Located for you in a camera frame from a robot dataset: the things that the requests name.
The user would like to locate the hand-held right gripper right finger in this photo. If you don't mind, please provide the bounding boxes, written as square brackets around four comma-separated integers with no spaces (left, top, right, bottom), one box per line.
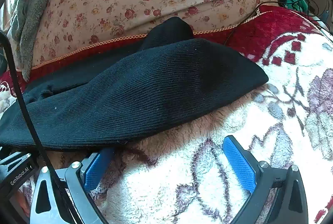
[222,136,309,224]

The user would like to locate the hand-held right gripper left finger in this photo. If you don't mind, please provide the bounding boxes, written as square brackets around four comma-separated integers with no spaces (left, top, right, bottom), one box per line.
[30,147,115,224]

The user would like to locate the black pants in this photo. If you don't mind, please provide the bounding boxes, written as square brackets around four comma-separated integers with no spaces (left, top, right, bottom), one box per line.
[0,17,269,152]

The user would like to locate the white and red floral blanket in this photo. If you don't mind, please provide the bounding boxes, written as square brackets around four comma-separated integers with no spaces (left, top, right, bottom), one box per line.
[0,4,333,224]

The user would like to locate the grey fleece cloth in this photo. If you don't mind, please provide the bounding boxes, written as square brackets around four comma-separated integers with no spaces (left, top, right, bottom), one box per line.
[10,0,72,82]

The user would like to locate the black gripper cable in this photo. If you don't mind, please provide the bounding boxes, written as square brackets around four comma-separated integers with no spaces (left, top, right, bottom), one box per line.
[0,31,110,224]

